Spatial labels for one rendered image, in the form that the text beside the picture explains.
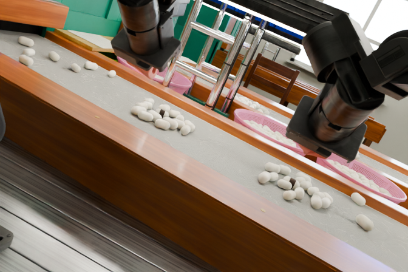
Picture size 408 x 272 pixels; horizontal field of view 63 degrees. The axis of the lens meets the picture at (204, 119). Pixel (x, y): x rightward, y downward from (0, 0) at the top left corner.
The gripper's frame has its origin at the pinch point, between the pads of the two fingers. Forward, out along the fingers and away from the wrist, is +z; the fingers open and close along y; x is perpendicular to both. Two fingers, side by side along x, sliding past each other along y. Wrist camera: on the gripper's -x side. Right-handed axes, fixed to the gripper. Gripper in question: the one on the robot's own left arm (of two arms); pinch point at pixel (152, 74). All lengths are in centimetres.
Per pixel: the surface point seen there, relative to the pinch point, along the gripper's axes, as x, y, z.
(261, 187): 5.5, -27.7, 10.8
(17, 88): 16.4, 15.0, -4.9
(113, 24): -37, 50, 48
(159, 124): 4.0, -3.0, 11.1
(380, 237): 0, -53, 17
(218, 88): -19.9, -5.3, 27.2
